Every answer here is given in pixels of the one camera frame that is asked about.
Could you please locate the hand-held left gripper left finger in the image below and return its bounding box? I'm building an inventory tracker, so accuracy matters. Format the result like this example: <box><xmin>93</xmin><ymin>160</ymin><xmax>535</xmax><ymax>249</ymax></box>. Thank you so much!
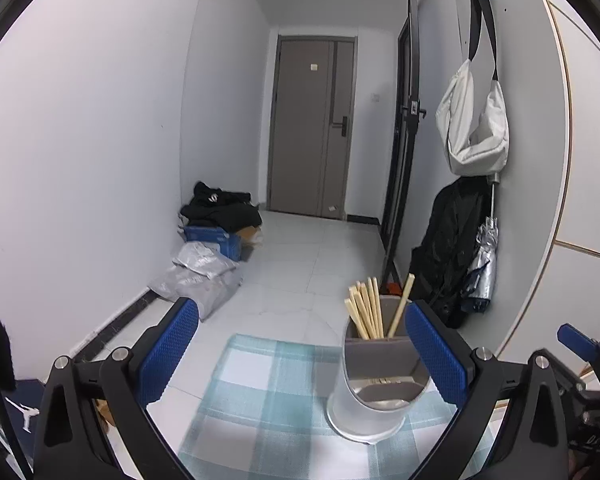
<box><xmin>32</xmin><ymin>297</ymin><xmax>201</xmax><ymax>480</ymax></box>

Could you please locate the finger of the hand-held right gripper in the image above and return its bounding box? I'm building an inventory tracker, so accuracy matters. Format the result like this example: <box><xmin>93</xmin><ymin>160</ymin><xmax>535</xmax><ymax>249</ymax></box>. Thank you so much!
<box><xmin>556</xmin><ymin>323</ymin><xmax>600</xmax><ymax>377</ymax></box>

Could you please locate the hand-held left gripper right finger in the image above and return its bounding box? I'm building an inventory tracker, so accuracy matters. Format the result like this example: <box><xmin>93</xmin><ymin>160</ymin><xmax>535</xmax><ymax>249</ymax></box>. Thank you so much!
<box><xmin>405</xmin><ymin>300</ymin><xmax>571</xmax><ymax>480</ymax></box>

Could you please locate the bundle of wooden chopsticks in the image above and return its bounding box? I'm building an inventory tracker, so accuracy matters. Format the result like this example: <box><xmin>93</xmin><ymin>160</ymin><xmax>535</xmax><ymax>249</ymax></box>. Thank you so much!
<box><xmin>344</xmin><ymin>276</ymin><xmax>385</xmax><ymax>341</ymax></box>

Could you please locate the frosted white utensil holder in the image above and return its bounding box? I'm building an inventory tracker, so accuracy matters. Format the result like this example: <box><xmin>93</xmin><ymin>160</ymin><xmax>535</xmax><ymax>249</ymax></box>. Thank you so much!
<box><xmin>326</xmin><ymin>296</ymin><xmax>428</xmax><ymax>445</ymax></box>

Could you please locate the large grey plastic bag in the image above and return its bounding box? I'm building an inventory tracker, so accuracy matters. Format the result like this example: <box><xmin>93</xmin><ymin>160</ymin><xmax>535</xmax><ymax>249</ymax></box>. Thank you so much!
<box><xmin>147</xmin><ymin>260</ymin><xmax>243</xmax><ymax>322</ymax></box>

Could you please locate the brown shoe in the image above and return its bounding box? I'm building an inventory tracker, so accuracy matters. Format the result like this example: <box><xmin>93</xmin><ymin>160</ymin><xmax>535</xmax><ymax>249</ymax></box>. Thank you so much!
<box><xmin>94</xmin><ymin>397</ymin><xmax>117</xmax><ymax>428</ymax></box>

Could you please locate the small white plastic bag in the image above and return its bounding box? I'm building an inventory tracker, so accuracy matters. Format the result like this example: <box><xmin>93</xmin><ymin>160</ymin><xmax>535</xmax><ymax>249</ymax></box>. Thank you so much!
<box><xmin>172</xmin><ymin>241</ymin><xmax>233</xmax><ymax>276</ymax></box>

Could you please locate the teal plaid table mat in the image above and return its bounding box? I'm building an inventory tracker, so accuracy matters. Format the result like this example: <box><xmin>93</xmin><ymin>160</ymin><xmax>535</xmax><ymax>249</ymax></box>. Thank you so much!
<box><xmin>177</xmin><ymin>334</ymin><xmax>498</xmax><ymax>480</ymax></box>

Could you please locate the silver folded umbrella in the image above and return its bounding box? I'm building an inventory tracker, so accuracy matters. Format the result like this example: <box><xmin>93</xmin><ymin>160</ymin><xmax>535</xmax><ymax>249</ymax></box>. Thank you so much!
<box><xmin>462</xmin><ymin>172</ymin><xmax>501</xmax><ymax>311</ymax></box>

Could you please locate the black hanging jacket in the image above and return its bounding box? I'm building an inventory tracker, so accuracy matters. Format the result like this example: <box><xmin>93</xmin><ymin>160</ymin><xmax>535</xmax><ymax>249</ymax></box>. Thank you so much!
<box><xmin>407</xmin><ymin>177</ymin><xmax>491</xmax><ymax>331</ymax></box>

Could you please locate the blue cardboard box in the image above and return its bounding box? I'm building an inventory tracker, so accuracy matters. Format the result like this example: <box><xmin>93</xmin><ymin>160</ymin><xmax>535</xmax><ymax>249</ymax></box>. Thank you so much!
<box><xmin>182</xmin><ymin>224</ymin><xmax>244</xmax><ymax>262</ymax></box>

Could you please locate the brown cardboard box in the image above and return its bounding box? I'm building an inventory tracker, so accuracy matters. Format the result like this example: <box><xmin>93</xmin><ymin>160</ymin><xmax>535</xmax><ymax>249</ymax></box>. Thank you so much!
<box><xmin>236</xmin><ymin>225</ymin><xmax>262</xmax><ymax>250</ymax></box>

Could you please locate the pile of black clothes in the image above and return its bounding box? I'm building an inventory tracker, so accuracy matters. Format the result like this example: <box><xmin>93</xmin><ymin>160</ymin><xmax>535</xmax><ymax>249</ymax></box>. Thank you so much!
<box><xmin>179</xmin><ymin>181</ymin><xmax>263</xmax><ymax>231</ymax></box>

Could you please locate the navy shoe box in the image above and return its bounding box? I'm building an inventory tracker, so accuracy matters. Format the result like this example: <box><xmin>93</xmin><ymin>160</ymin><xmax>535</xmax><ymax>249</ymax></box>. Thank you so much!
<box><xmin>0</xmin><ymin>377</ymin><xmax>48</xmax><ymax>480</ymax></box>

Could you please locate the white hanging bag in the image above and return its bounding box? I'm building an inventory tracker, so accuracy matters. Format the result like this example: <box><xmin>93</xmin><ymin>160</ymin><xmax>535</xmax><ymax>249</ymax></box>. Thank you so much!
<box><xmin>435</xmin><ymin>0</ymin><xmax>511</xmax><ymax>177</ymax></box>

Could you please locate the grey-brown door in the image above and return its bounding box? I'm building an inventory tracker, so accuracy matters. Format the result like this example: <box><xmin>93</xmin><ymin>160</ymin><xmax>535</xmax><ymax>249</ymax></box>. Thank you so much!
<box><xmin>267</xmin><ymin>34</ymin><xmax>358</xmax><ymax>221</ymax></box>

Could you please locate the black metal frame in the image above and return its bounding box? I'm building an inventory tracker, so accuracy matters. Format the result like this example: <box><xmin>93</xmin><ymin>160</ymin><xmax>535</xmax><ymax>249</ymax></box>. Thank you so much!
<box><xmin>379</xmin><ymin>0</ymin><xmax>427</xmax><ymax>291</ymax></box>

